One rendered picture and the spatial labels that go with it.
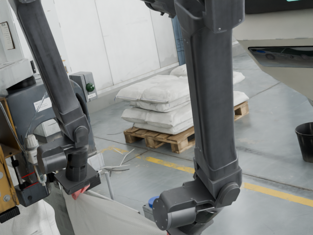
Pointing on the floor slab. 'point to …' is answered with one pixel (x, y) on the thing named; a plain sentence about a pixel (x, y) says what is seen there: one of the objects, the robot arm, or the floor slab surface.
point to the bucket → (305, 140)
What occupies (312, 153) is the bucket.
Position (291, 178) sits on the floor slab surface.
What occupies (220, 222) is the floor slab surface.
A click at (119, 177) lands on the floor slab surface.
